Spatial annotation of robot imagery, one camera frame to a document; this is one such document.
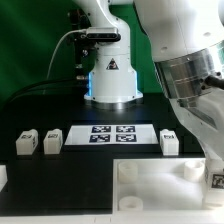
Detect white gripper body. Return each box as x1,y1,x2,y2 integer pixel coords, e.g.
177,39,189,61
170,89,224,160

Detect white front rail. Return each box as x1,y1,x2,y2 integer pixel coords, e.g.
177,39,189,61
0,216,224,224

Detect white square tabletop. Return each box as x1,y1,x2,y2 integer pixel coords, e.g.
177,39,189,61
113,158,224,213

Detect white sheet with markers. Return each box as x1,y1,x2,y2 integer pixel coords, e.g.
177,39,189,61
65,124,158,145

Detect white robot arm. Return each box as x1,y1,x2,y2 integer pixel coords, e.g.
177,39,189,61
73,0,224,159

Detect black camera on stand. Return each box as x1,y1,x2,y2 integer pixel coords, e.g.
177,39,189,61
66,9,121,81

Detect white obstacle block left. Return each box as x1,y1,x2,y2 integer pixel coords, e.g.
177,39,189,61
0,165,8,192

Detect white cable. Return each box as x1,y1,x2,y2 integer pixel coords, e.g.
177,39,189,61
45,29,88,80

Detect black cable bundle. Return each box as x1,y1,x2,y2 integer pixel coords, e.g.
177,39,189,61
0,78,89,111

